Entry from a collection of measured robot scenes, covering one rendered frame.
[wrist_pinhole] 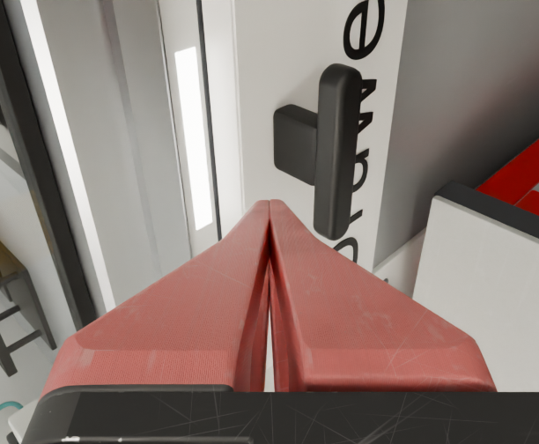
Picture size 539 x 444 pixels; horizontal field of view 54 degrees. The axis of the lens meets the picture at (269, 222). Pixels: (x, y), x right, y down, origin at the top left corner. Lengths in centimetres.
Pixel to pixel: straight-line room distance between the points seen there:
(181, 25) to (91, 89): 4
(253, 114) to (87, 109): 6
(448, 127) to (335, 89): 23
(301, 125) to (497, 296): 23
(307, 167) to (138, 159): 7
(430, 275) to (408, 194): 6
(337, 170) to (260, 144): 4
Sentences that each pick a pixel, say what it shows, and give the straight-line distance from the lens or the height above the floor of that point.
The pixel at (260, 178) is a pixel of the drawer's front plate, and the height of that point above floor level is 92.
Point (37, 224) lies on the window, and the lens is 22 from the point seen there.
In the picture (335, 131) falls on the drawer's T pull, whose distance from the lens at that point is 20.
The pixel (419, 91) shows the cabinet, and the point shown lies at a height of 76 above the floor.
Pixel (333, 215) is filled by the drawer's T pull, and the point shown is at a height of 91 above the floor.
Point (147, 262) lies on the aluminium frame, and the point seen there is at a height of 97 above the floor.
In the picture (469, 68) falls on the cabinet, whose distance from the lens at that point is 41.
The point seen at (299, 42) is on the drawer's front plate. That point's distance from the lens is 22.
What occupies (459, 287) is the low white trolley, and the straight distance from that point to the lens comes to 41.
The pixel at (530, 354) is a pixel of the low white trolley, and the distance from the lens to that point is 41.
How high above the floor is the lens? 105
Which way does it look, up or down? 34 degrees down
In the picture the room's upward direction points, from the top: 121 degrees counter-clockwise
